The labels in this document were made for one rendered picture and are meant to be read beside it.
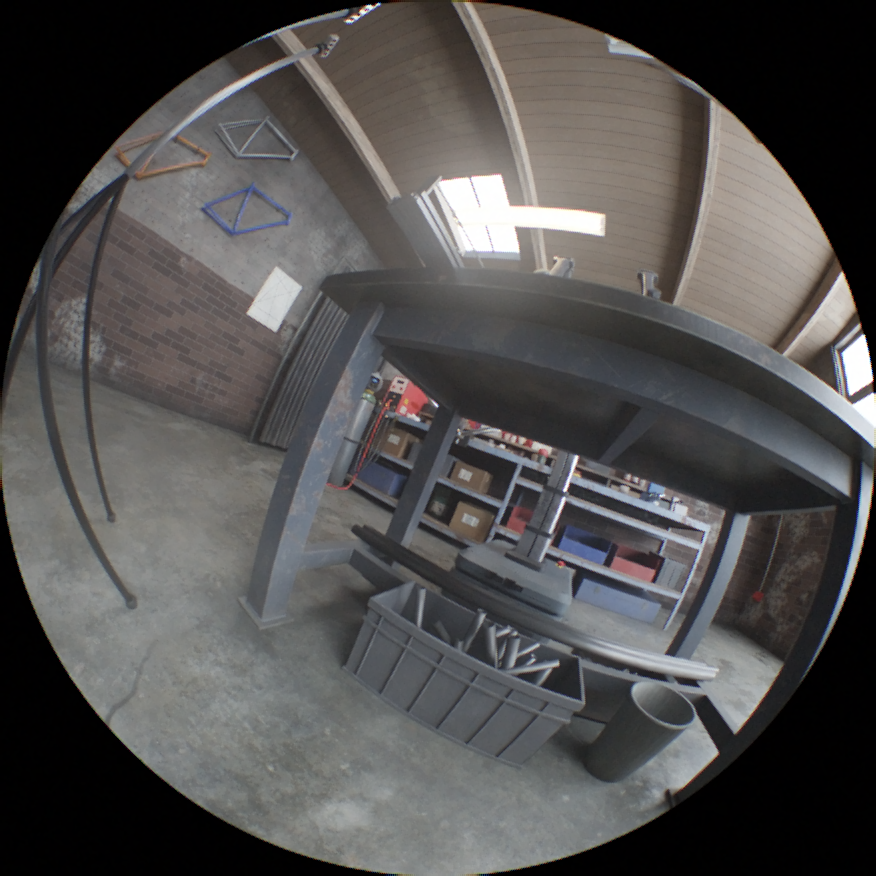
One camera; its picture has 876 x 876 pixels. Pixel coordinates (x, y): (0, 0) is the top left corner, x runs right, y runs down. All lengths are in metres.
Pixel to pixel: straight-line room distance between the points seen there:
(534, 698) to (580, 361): 0.60
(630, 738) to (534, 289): 0.88
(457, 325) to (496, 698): 0.71
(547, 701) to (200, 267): 3.32
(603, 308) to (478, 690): 0.68
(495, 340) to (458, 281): 0.12
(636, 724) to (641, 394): 0.66
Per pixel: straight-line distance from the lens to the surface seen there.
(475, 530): 2.21
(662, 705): 0.92
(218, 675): 0.68
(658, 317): 0.45
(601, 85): 2.48
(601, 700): 0.98
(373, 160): 3.19
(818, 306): 3.32
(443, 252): 0.52
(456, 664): 0.60
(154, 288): 2.99
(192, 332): 3.01
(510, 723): 0.66
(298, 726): 0.64
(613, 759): 0.82
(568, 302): 0.44
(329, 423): 0.61
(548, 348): 0.48
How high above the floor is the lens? 0.55
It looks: 5 degrees up
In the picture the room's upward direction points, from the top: 22 degrees clockwise
